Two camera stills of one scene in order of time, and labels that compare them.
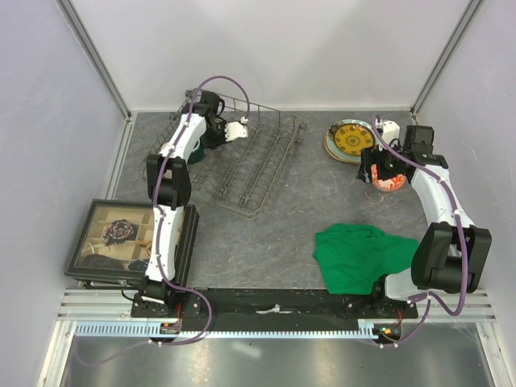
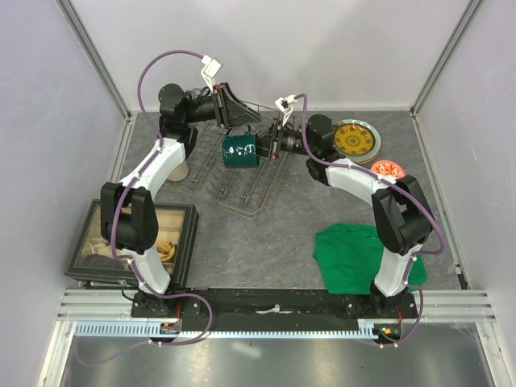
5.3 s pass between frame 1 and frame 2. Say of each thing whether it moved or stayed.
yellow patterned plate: stayed
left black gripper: moved
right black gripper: moved
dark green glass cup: moved
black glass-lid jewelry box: stayed
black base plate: stayed
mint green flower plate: stayed
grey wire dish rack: stayed
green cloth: stayed
